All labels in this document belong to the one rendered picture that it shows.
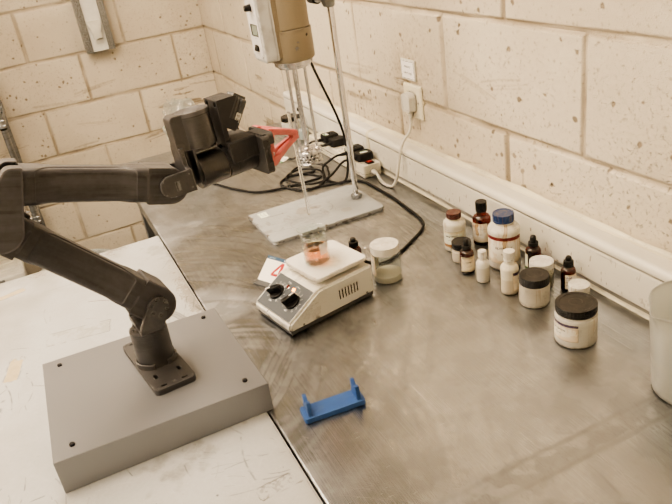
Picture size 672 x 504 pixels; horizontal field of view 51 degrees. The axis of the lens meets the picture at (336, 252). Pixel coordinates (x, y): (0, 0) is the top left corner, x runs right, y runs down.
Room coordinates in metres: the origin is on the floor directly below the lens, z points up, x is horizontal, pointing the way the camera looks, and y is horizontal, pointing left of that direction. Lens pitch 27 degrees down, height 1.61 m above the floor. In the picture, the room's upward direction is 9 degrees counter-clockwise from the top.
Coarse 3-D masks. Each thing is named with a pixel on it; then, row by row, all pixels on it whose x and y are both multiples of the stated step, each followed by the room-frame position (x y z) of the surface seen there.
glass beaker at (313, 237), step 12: (300, 228) 1.22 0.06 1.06; (312, 228) 1.23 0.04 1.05; (324, 228) 1.21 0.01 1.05; (300, 240) 1.21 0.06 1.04; (312, 240) 1.18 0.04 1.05; (324, 240) 1.19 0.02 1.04; (312, 252) 1.18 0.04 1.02; (324, 252) 1.19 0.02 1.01; (312, 264) 1.18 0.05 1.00; (324, 264) 1.18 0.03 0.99
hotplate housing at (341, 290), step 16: (288, 272) 1.22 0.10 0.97; (352, 272) 1.17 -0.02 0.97; (368, 272) 1.19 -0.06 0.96; (320, 288) 1.13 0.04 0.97; (336, 288) 1.15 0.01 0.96; (352, 288) 1.16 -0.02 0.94; (368, 288) 1.18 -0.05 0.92; (256, 304) 1.19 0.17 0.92; (304, 304) 1.11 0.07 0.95; (320, 304) 1.12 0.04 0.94; (336, 304) 1.14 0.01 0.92; (352, 304) 1.17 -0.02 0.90; (272, 320) 1.15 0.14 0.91; (304, 320) 1.10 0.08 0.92; (320, 320) 1.12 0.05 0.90
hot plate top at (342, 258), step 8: (336, 248) 1.25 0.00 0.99; (344, 248) 1.24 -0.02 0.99; (296, 256) 1.24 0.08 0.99; (336, 256) 1.21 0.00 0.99; (344, 256) 1.21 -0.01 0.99; (352, 256) 1.20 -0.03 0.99; (360, 256) 1.20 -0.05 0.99; (288, 264) 1.22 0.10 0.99; (296, 264) 1.21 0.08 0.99; (304, 264) 1.20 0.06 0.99; (328, 264) 1.19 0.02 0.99; (336, 264) 1.18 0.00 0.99; (344, 264) 1.18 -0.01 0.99; (352, 264) 1.18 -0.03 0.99; (304, 272) 1.17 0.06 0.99; (312, 272) 1.16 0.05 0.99; (320, 272) 1.16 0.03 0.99; (328, 272) 1.15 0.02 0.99; (336, 272) 1.15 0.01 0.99; (312, 280) 1.15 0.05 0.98; (320, 280) 1.14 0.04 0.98
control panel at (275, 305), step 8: (280, 280) 1.21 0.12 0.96; (288, 280) 1.19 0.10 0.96; (288, 288) 1.17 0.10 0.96; (296, 288) 1.16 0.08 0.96; (304, 288) 1.15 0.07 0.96; (264, 296) 1.19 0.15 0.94; (280, 296) 1.17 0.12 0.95; (304, 296) 1.13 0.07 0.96; (264, 304) 1.17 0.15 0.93; (272, 304) 1.16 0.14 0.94; (280, 304) 1.15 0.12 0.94; (280, 312) 1.13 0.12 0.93; (288, 312) 1.12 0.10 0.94; (296, 312) 1.11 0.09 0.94; (288, 320) 1.10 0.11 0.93
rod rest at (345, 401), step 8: (352, 384) 0.88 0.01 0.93; (344, 392) 0.89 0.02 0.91; (352, 392) 0.89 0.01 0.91; (360, 392) 0.89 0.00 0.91; (304, 400) 0.86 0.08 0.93; (320, 400) 0.88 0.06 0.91; (328, 400) 0.88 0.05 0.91; (336, 400) 0.88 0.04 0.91; (344, 400) 0.87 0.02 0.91; (352, 400) 0.87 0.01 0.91; (360, 400) 0.87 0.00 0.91; (304, 408) 0.87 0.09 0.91; (312, 408) 0.87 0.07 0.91; (320, 408) 0.86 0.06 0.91; (328, 408) 0.86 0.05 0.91; (336, 408) 0.86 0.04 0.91; (344, 408) 0.86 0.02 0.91; (352, 408) 0.86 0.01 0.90; (304, 416) 0.85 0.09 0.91; (312, 416) 0.85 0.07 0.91; (320, 416) 0.85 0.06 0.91; (328, 416) 0.85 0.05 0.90
